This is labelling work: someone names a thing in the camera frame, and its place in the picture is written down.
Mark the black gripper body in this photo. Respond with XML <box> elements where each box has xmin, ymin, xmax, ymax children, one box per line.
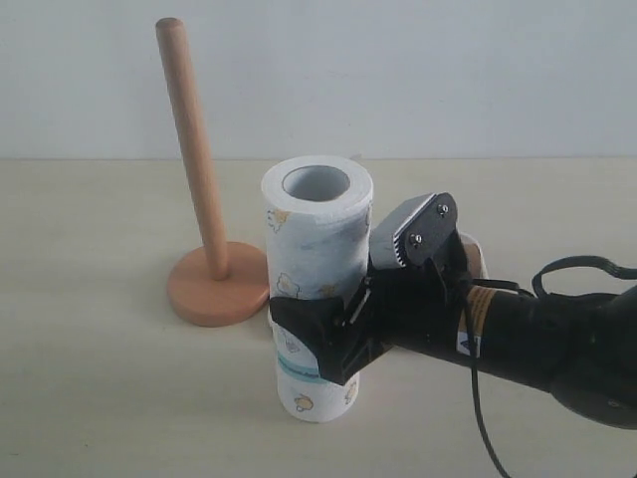
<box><xmin>327</xmin><ymin>234</ymin><xmax>473</xmax><ymax>383</ymax></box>

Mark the printed paper towel roll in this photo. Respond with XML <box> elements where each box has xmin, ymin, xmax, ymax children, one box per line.
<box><xmin>261</xmin><ymin>155</ymin><xmax>373</xmax><ymax>423</ymax></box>

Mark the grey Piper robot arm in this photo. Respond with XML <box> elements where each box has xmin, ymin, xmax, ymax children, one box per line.
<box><xmin>270</xmin><ymin>234</ymin><xmax>636</xmax><ymax>429</ymax></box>

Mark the wooden paper towel holder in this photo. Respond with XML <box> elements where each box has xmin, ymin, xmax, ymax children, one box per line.
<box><xmin>155</xmin><ymin>17</ymin><xmax>269</xmax><ymax>328</ymax></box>

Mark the white plastic tray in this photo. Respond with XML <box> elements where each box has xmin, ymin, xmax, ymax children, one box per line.
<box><xmin>460</xmin><ymin>232</ymin><xmax>489</xmax><ymax>279</ymax></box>

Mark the wrist camera with black bracket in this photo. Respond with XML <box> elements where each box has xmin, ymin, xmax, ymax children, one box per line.
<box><xmin>369</xmin><ymin>192</ymin><xmax>458</xmax><ymax>270</ymax></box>

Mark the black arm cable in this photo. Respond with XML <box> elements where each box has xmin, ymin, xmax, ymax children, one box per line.
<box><xmin>462</xmin><ymin>254</ymin><xmax>637</xmax><ymax>478</ymax></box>

